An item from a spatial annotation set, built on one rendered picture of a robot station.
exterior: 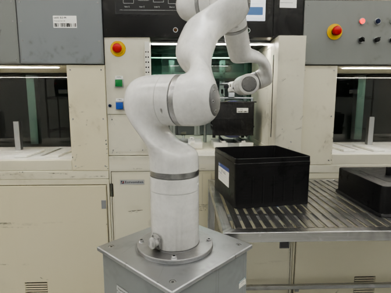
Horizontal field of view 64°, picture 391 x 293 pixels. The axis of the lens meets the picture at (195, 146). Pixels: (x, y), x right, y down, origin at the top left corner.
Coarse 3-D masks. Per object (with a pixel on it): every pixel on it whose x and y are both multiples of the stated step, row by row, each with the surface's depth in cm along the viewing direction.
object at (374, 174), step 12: (348, 168) 123; (360, 168) 123; (372, 168) 123; (384, 168) 123; (348, 180) 117; (360, 180) 109; (372, 180) 104; (384, 180) 104; (348, 192) 118; (360, 192) 109; (372, 192) 102; (384, 192) 97; (360, 204) 109; (372, 204) 102; (384, 204) 98; (384, 216) 98
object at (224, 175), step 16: (224, 160) 117; (240, 160) 104; (256, 160) 105; (272, 160) 106; (288, 160) 107; (304, 160) 109; (224, 176) 117; (240, 176) 105; (256, 176) 106; (272, 176) 107; (288, 176) 108; (304, 176) 109; (224, 192) 118; (240, 192) 105; (256, 192) 107; (272, 192) 108; (288, 192) 109; (304, 192) 110; (240, 208) 106
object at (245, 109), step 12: (228, 96) 173; (228, 108) 164; (240, 108) 164; (252, 108) 164; (216, 120) 164; (228, 120) 164; (240, 120) 165; (252, 120) 165; (216, 132) 165; (228, 132) 165; (240, 132) 166; (252, 132) 166
